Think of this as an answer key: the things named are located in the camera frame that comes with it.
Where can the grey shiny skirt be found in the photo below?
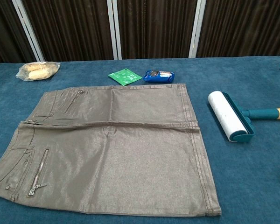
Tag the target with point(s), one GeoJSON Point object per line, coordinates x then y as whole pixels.
{"type": "Point", "coordinates": [121, 144]}

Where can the green sachet packet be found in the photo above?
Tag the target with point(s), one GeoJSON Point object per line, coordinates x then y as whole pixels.
{"type": "Point", "coordinates": [125, 77]}

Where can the blue cookie packet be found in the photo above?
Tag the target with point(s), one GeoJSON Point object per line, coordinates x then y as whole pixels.
{"type": "Point", "coordinates": [159, 76]}

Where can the dark brown folding screen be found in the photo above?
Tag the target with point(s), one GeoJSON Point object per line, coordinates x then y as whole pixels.
{"type": "Point", "coordinates": [151, 28]}

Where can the clear bag of bread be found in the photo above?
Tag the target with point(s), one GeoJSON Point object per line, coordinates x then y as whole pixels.
{"type": "Point", "coordinates": [38, 70]}

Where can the blue table cloth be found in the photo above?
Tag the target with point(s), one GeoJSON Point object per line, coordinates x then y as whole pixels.
{"type": "Point", "coordinates": [235, 177]}

